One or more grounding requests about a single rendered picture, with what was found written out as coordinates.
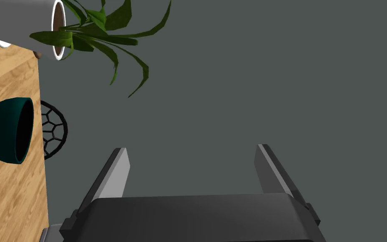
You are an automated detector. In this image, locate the light wooden table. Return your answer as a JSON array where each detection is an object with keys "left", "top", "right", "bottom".
[{"left": 0, "top": 25, "right": 50, "bottom": 242}]

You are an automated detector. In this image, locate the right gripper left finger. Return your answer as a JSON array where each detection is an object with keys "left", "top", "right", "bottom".
[{"left": 78, "top": 147, "right": 131, "bottom": 214}]

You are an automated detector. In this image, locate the green plant in white pot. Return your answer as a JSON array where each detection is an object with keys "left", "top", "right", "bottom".
[{"left": 0, "top": 0, "right": 172, "bottom": 98}]

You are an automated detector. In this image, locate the dark teal bowl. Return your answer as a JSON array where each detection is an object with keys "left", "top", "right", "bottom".
[{"left": 0, "top": 97, "right": 34, "bottom": 165}]

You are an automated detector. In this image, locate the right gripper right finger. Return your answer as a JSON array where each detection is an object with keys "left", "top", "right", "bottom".
[{"left": 254, "top": 144, "right": 308, "bottom": 206}]

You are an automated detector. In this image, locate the black wire mesh basket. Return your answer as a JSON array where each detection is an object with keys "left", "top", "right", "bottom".
[{"left": 40, "top": 100, "right": 69, "bottom": 160}]

